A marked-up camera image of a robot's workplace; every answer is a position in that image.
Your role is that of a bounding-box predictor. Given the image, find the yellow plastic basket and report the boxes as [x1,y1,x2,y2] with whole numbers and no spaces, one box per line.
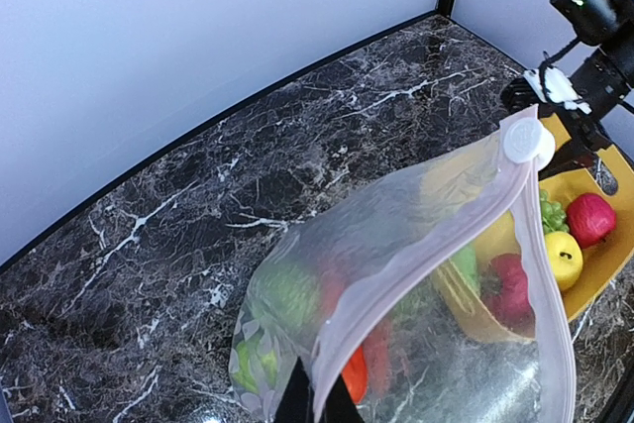
[430,115,634,345]

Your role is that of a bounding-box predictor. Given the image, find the orange toy carrot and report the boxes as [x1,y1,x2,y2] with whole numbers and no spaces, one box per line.
[341,346,369,405]

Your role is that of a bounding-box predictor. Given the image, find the clear zip top bag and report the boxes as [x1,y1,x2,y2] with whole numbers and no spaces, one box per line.
[229,107,576,422]

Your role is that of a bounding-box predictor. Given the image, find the green toy cucumber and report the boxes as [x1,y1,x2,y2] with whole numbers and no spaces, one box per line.
[449,244,481,297]

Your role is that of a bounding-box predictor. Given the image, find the green toy grapes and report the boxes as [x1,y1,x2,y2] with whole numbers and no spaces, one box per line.
[539,189,570,234]

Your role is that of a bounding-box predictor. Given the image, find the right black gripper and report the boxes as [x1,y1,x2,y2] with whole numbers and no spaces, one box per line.
[538,105,613,180]

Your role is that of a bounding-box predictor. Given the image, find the red toy apple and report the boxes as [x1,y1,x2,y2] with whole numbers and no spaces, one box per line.
[480,254,534,331]

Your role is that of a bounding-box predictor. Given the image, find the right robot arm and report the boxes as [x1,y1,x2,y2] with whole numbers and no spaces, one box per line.
[536,0,633,179]

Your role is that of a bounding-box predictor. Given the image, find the green toy cabbage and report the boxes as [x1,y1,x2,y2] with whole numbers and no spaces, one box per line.
[248,263,319,331]

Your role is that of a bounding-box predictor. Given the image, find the yellow toy apple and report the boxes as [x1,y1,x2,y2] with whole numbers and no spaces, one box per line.
[544,231,583,292]

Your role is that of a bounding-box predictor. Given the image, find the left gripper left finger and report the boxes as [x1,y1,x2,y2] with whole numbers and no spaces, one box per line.
[273,359,314,423]

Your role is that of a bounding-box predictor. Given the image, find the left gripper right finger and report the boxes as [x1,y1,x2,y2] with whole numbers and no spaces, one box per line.
[319,375,362,423]

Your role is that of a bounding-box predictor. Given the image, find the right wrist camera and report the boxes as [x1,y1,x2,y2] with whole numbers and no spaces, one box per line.
[501,66,592,115]

